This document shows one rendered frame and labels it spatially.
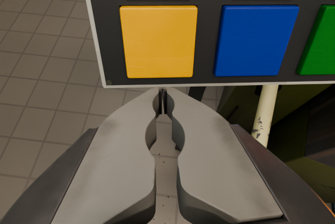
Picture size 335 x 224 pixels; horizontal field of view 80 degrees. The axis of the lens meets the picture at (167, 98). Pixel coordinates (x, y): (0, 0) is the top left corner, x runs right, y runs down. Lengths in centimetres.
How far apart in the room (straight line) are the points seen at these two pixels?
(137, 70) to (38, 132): 124
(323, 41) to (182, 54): 15
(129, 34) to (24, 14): 192
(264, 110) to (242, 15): 46
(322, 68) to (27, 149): 137
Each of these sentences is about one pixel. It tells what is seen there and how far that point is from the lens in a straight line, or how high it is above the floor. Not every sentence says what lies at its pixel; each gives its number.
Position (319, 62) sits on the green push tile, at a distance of 29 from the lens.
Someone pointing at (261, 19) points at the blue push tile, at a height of 103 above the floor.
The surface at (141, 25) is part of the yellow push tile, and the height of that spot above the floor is 103.
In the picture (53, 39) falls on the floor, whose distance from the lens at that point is 181.
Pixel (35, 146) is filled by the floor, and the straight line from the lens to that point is 141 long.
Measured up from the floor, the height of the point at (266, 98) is 64.
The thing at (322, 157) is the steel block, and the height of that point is 52.
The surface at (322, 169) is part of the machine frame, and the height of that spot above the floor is 42.
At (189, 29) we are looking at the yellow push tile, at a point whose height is 102.
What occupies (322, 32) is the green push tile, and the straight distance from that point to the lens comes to 27.
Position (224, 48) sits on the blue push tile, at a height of 101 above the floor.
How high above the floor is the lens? 117
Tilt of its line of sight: 63 degrees down
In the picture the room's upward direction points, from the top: 3 degrees clockwise
